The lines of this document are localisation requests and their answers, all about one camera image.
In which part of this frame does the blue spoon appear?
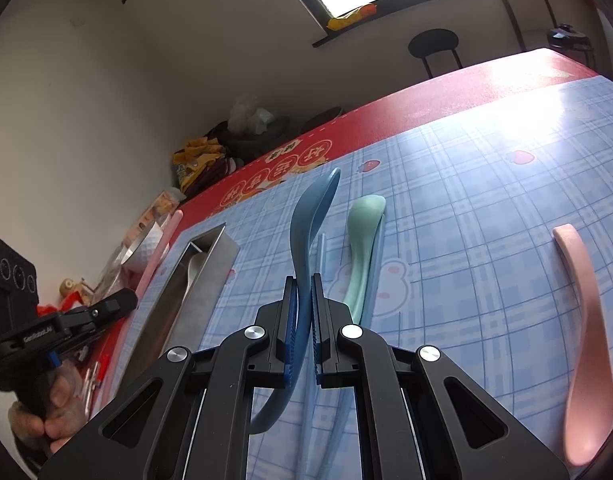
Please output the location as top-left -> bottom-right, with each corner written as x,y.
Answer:
250,168 -> 340,434

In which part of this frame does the white spoon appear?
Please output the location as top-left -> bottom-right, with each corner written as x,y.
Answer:
180,252 -> 207,306

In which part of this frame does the pink chopstick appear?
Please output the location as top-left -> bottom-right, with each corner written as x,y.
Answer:
135,209 -> 184,300

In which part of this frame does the left hand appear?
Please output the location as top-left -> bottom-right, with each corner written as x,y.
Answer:
8,361 -> 87,453

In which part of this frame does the stainless steel utensil tray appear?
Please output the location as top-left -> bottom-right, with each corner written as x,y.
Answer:
111,223 -> 239,392

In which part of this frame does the blue-grey chopstick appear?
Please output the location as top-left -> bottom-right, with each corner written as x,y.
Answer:
314,232 -> 327,276

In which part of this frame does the white dimpled bowl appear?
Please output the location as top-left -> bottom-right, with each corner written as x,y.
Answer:
121,221 -> 163,274

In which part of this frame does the green spoon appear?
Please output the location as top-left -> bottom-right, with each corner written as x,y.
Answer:
343,194 -> 386,324

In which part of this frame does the printed snack package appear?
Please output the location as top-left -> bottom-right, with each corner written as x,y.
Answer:
123,188 -> 186,247

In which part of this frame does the blue plaid table mat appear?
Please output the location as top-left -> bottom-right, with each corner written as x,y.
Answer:
88,77 -> 613,480

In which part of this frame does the red tablecloth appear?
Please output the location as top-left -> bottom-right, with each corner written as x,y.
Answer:
75,46 -> 601,411

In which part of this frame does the clear plastic bag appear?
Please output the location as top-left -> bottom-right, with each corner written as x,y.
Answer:
227,94 -> 276,134

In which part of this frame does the pink spoon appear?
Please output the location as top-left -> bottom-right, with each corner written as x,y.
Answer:
553,224 -> 613,467

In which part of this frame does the black round-back chair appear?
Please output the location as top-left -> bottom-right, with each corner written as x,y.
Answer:
407,28 -> 464,79

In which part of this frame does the yellow toy on windowsill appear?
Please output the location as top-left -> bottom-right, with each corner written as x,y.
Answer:
326,3 -> 377,32

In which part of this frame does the black appliance near wall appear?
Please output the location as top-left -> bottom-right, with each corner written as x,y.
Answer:
546,23 -> 596,68

